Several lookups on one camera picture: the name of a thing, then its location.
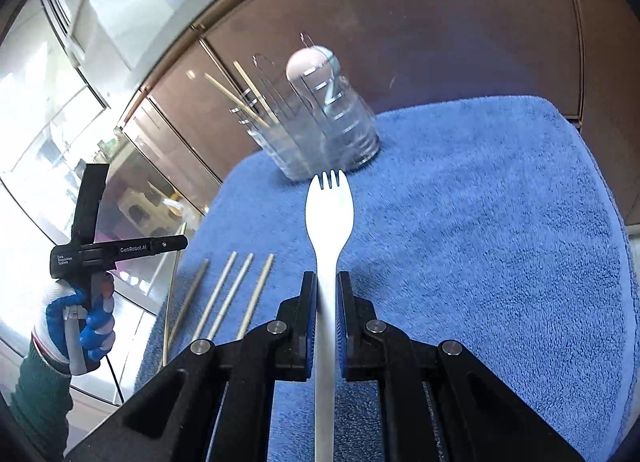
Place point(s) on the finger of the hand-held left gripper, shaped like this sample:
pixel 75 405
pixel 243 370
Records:
pixel 172 243

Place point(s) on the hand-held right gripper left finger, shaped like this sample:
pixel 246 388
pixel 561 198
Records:
pixel 311 322

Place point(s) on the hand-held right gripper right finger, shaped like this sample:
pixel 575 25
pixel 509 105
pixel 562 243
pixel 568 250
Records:
pixel 342 322

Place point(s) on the white plastic fork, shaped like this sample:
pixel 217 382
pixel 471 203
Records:
pixel 330 212

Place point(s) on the pink plastic spoon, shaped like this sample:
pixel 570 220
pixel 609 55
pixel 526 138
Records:
pixel 305 67

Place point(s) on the light blue plastic spoon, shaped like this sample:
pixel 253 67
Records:
pixel 334 64

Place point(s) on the person's left forearm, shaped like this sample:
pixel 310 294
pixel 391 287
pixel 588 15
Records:
pixel 35 402

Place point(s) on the person's left hand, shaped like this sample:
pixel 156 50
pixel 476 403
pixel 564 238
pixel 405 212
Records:
pixel 55 312

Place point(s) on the orange plastic bag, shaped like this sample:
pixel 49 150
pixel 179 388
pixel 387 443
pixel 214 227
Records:
pixel 180 204

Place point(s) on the white plastic stool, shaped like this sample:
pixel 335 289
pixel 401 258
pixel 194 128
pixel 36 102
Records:
pixel 137 209

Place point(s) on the thin long wooden stick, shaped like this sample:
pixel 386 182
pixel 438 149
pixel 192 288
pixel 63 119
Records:
pixel 174 294

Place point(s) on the sliding glass door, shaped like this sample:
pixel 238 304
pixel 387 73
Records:
pixel 40 142

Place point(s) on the blue terry towel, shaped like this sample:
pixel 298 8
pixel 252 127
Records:
pixel 475 217

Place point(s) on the white foam box with lid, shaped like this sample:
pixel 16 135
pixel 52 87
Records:
pixel 125 7

